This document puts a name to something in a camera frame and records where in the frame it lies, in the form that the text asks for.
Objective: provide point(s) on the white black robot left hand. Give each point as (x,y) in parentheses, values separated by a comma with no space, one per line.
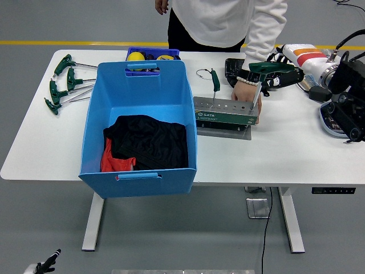
(51,258)

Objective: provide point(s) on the person's left hand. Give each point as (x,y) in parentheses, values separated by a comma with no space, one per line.
(242,92)

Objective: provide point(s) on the person's right hand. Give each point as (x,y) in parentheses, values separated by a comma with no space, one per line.
(162,6)

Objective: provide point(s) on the green grey wrench holder stand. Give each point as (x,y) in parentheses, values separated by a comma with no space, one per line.
(222,115)

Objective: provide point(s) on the person's left forearm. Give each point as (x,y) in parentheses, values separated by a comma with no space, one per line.
(262,42)

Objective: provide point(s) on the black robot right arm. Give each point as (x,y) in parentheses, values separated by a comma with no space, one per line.
(348,77)

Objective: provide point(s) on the large blue plastic box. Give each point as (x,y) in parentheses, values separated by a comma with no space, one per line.
(142,91)

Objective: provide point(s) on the black wristwatch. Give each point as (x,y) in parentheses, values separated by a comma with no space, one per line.
(243,73)

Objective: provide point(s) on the black plastic tray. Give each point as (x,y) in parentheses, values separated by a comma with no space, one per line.
(232,71)

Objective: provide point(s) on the small dark blue bin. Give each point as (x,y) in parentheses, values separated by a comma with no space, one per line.
(154,51)

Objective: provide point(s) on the yellow tape measure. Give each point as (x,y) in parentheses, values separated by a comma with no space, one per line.
(165,58)

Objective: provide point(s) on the white table leg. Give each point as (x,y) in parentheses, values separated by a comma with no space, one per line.
(92,225)
(291,222)

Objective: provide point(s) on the yellow ball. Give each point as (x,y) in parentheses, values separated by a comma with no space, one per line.
(136,56)

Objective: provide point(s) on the person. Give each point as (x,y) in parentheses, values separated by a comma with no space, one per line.
(216,20)

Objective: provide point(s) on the resistor tape bundle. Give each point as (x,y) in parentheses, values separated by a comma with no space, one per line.
(309,81)

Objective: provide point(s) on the black power adapter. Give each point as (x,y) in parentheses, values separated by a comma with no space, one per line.
(319,94)

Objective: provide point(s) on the light blue bowl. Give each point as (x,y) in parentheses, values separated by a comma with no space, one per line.
(325,122)

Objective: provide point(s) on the dark electronic parts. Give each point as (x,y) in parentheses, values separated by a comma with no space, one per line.
(335,125)

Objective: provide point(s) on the black cloth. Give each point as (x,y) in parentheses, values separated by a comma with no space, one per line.
(148,142)

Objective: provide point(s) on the orange cloth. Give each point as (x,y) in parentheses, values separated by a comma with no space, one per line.
(114,165)

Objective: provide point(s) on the metal floor plate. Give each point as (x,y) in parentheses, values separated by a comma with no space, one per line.
(258,208)

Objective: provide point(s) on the black table control panel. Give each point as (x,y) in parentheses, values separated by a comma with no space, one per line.
(333,190)

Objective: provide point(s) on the grey metal bracket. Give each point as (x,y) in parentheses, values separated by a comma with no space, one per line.
(253,189)

